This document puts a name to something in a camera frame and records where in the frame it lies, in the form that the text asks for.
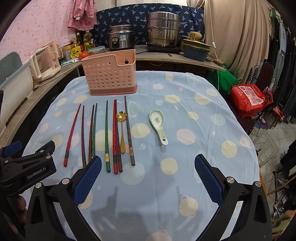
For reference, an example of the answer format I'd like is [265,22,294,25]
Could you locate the bright red chopstick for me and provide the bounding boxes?
[63,104,81,167]

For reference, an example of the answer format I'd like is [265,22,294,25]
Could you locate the dark maroon chopstick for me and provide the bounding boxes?
[81,106,86,168]

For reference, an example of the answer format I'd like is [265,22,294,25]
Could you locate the green chopstick gold band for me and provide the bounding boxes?
[105,101,111,173]

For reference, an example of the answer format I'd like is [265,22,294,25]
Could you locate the dark brown-red chopstick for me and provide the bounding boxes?
[88,104,94,162]

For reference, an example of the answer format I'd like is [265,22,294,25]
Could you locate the dark red chopstick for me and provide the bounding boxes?
[115,100,123,173]

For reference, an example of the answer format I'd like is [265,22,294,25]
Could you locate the brown chopstick gold band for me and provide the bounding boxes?
[125,96,135,166]

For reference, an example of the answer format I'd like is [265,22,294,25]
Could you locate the gold flower spoon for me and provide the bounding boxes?
[116,111,126,154]

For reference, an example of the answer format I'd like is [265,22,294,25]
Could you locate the white ceramic soup spoon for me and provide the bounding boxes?
[149,109,169,146]

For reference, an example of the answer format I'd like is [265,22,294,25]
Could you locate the pink perforated utensil holder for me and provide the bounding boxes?
[81,49,137,95]

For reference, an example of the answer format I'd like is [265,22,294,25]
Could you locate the person left hand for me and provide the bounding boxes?
[5,195,28,235]

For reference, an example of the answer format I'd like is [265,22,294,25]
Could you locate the white dish drainer box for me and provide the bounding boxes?
[1,52,33,134]

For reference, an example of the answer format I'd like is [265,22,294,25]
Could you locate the blue patterned tablecloth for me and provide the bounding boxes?
[23,71,259,240]

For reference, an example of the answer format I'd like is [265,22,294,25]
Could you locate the white pink electric kettle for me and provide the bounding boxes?
[29,41,61,83]

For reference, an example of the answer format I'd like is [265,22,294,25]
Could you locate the red plastic bag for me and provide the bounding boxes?
[230,84,273,118]

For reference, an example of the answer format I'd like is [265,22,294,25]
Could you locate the wet wipes pack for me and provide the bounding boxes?
[61,58,79,67]

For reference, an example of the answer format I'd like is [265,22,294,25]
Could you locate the white tin can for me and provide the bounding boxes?
[62,44,73,61]

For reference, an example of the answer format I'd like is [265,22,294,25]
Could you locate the green plastic bag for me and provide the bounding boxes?
[207,65,239,95]

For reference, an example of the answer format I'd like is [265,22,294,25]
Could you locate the red tomato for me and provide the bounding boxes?
[78,51,90,60]

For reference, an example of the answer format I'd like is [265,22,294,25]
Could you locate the dark metal chair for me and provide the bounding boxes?
[246,62,275,92]

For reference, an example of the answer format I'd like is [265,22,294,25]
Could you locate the clear food container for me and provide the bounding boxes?
[88,46,105,55]

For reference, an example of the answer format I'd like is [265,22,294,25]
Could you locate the cooking oil bottle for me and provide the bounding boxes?
[83,30,92,51]

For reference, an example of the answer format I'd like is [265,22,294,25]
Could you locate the blue yellow stacked basins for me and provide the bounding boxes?
[182,39,211,62]

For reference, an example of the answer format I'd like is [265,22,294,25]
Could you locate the pink floral hanging garment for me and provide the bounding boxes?
[68,0,97,31]

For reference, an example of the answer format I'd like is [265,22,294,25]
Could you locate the black induction cooktop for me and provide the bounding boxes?
[147,44,182,54]

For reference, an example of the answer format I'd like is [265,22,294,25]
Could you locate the silver rice cooker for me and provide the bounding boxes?
[108,25,135,51]

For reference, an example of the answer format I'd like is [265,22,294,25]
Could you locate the yellow sponge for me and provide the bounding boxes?
[188,31,202,41]

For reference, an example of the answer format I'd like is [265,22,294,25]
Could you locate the beige curtain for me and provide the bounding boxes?
[187,1,270,83]

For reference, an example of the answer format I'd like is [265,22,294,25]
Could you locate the stainless steel steamer pot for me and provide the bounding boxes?
[147,11,187,48]

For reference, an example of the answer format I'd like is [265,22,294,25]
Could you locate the navy patterned cloth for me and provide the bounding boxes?
[91,3,205,48]

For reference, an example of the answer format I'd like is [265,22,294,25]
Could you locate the wooden handled knife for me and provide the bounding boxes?
[206,56,224,67]

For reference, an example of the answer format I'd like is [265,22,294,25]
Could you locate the pink dotted wall cloth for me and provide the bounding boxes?
[1,1,75,63]

